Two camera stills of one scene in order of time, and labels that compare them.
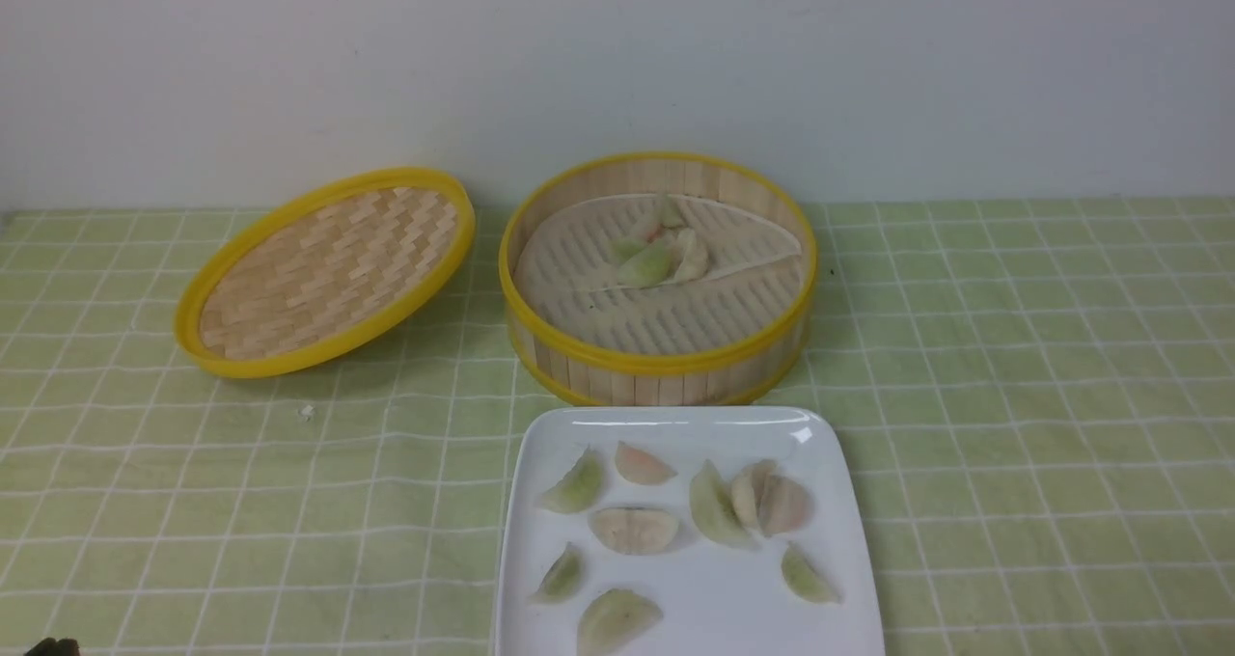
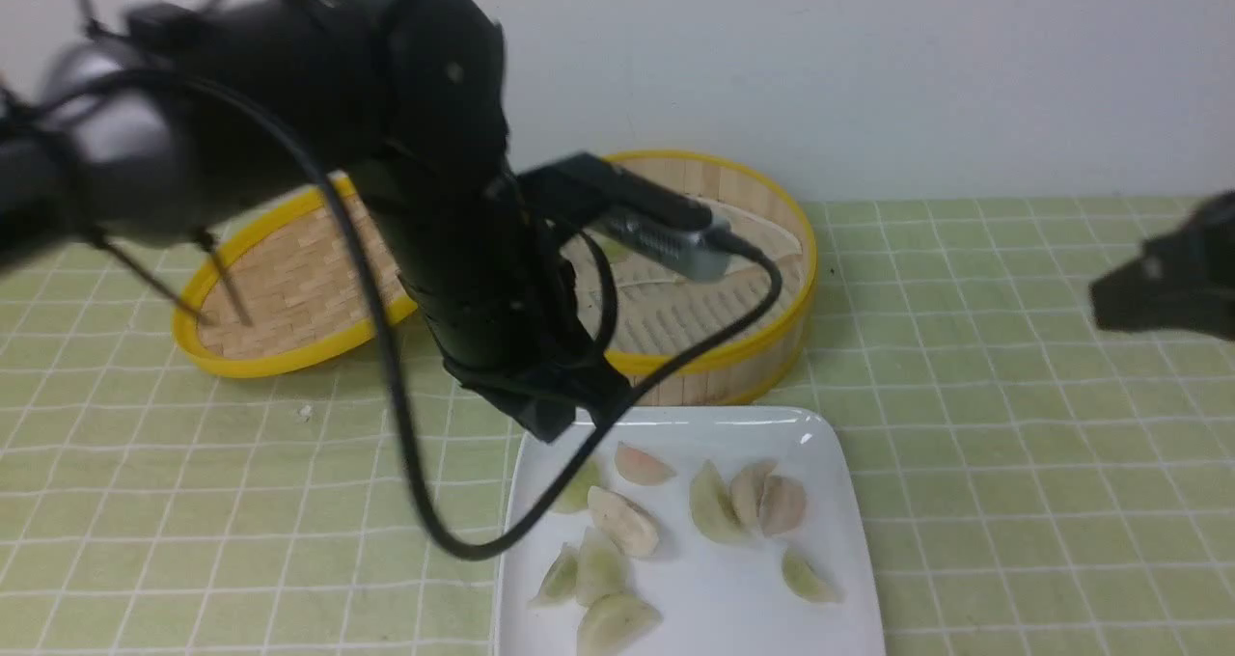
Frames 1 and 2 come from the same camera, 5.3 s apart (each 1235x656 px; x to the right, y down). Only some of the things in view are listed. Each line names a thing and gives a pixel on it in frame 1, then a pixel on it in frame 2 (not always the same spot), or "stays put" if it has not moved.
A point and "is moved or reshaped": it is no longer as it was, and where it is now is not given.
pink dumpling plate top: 641,466 stays put
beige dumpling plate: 635,531 is moved or reshaped
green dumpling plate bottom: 613,620 stays put
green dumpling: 643,264 -> 601,571
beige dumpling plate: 746,487 stays put
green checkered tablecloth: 1033,401 stays put
